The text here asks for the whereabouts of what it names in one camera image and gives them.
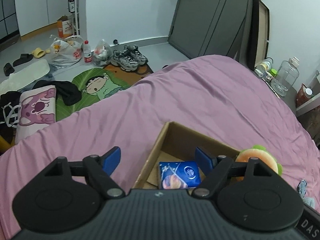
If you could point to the grey sneaker left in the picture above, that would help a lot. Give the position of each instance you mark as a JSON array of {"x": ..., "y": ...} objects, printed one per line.
[{"x": 124, "y": 61}]

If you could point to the white plastic shopping bag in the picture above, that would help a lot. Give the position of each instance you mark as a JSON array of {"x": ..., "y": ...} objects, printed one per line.
[{"x": 65, "y": 52}]

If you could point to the white cabinet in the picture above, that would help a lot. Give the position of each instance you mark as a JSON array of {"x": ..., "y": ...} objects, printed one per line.
[{"x": 26, "y": 16}]

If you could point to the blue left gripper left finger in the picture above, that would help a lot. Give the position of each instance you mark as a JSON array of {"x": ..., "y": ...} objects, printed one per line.
[{"x": 110, "y": 160}]

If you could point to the blue tissue pack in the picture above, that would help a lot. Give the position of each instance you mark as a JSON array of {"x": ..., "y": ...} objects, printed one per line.
[{"x": 178, "y": 175}]

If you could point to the framed board leaning on wall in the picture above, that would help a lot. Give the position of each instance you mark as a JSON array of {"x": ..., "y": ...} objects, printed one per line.
[{"x": 259, "y": 34}]

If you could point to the red label water bottle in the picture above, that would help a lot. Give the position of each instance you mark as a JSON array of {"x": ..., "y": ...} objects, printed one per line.
[{"x": 87, "y": 52}]

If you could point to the clear glass jar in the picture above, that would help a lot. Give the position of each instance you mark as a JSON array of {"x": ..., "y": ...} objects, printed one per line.
[{"x": 286, "y": 76}]

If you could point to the clear plastic trash bag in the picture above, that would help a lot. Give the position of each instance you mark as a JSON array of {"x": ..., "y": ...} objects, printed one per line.
[{"x": 102, "y": 54}]

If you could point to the orange cardboard box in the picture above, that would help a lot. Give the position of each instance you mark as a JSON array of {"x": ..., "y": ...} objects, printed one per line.
[{"x": 65, "y": 26}]

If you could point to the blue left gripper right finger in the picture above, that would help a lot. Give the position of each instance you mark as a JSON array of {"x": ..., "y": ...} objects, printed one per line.
[{"x": 204, "y": 160}]

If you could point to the black slipper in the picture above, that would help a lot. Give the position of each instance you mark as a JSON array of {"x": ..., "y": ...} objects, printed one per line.
[{"x": 24, "y": 58}]

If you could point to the plush hamburger toy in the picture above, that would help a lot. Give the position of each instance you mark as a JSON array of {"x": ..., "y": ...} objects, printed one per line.
[{"x": 260, "y": 152}]

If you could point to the grey sneaker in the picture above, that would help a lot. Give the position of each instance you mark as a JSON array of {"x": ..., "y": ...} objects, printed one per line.
[
  {"x": 136, "y": 54},
  {"x": 124, "y": 61}
]

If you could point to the grey door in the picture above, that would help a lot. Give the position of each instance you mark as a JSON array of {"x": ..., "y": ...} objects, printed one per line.
[{"x": 206, "y": 27}]

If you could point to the yellow slipper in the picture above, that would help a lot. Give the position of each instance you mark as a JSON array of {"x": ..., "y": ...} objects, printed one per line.
[{"x": 38, "y": 53}]

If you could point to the pink bed sheet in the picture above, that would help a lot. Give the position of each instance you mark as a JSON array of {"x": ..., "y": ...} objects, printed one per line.
[{"x": 214, "y": 95}]

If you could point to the cartoon character floor mat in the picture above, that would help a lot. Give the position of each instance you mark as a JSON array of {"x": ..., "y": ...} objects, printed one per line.
[{"x": 94, "y": 84}]

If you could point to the grey sneaker right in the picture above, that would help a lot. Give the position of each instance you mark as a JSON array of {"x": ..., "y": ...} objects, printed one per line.
[{"x": 136, "y": 54}]

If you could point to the black clothing on floor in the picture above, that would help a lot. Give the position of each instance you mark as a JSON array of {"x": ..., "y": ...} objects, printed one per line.
[{"x": 68, "y": 91}]

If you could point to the pink cartoon pillow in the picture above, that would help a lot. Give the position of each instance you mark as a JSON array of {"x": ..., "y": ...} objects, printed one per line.
[{"x": 36, "y": 111}]

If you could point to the small bottles near jar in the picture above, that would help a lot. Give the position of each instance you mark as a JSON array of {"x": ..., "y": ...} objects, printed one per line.
[{"x": 265, "y": 70}]

